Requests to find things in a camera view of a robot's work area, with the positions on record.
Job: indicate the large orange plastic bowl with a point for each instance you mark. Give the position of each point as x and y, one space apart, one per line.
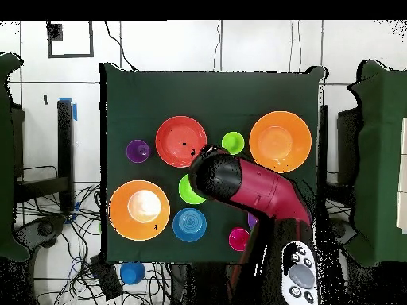
140 228
279 142

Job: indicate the green plastic cup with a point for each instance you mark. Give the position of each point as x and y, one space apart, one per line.
233 141

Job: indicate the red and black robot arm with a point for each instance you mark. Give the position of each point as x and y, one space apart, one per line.
264 190

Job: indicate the black power strip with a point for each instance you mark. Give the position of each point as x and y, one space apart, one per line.
106 281

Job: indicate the blue plastic bowl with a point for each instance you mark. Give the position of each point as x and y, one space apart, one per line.
189 225

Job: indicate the black office chair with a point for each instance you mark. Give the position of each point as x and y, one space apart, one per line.
41 232

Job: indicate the black metal post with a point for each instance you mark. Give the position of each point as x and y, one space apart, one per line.
323 152

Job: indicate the pink plastic cup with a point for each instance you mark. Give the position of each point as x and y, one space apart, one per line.
237 239

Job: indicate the blue plastic cup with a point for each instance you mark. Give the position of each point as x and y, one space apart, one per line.
132 273

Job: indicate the black metal frame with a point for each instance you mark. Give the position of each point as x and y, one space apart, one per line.
65 152

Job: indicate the purple plastic bowl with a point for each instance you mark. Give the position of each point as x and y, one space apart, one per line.
251 220

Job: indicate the purple plastic cup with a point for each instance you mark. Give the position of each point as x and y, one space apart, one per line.
138 151

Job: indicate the green cloth covered table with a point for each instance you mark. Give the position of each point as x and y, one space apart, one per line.
381 159
6 222

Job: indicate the red plastic bowl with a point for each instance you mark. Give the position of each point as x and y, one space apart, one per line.
178 139

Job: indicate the dark green table cloth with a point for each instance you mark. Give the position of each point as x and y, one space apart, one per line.
210 95

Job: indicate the green plastic bowl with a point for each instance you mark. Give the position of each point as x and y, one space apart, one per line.
187 192

